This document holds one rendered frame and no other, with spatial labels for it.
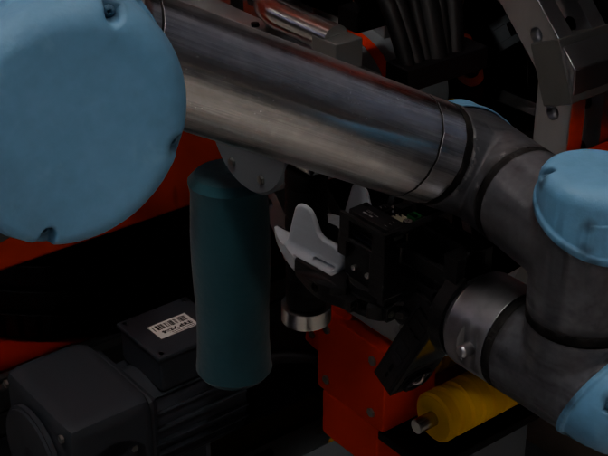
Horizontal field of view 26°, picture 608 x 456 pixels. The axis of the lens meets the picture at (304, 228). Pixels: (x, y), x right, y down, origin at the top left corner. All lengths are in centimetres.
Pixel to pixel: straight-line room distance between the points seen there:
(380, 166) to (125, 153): 30
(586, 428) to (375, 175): 21
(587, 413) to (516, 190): 15
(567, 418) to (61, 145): 43
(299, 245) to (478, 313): 20
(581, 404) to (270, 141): 26
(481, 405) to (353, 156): 64
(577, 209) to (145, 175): 31
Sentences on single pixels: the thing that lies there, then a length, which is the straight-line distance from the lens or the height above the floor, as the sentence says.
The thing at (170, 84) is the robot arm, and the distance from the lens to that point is 60.
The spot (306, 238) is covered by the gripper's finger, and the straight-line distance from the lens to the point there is 106.
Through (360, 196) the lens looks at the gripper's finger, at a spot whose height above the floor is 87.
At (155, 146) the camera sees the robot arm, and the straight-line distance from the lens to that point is 61.
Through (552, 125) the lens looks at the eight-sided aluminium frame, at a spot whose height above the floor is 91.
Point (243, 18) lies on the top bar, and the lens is 117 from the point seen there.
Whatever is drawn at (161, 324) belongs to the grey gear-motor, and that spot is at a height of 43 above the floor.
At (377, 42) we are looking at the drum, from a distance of 130.
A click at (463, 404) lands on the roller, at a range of 143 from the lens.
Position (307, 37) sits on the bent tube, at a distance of 107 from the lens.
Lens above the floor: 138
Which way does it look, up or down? 29 degrees down
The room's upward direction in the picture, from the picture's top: straight up
